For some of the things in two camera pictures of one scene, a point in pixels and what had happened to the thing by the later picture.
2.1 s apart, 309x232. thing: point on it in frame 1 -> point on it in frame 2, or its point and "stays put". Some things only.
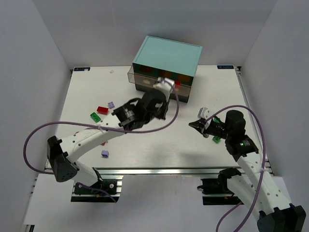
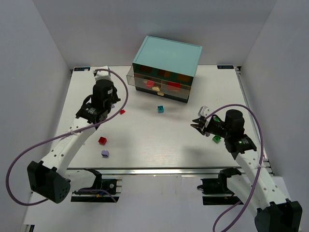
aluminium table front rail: (162, 171) stays put
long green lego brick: (217, 119) stays put
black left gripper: (163, 108) -> (114, 97)
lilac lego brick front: (105, 153) stays put
